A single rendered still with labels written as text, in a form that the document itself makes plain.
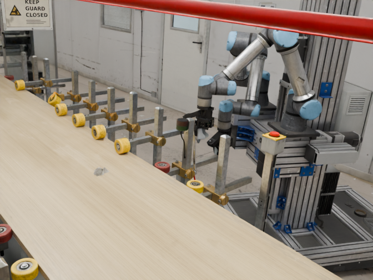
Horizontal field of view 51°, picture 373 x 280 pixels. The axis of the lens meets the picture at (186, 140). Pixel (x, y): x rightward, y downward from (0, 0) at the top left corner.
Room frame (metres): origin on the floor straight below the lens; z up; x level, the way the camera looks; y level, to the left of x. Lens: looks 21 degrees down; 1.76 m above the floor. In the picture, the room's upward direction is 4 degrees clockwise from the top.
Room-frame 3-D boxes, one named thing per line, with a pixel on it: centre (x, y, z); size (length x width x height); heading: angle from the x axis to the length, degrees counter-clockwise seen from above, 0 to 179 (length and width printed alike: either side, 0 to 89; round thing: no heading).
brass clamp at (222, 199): (1.70, -0.16, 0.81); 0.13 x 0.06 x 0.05; 43
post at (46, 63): (3.15, 1.18, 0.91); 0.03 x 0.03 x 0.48; 43
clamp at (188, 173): (1.88, 0.01, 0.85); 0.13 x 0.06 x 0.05; 43
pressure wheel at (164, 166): (1.81, 0.11, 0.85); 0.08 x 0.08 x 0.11
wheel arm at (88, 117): (2.47, 0.50, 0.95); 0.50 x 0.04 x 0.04; 133
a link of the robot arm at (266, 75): (2.64, -0.47, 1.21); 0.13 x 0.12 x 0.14; 76
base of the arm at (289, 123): (2.16, -0.62, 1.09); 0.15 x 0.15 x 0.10
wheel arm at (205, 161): (1.94, -0.03, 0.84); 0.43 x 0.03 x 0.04; 133
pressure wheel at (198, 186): (1.62, -0.06, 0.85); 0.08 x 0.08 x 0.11
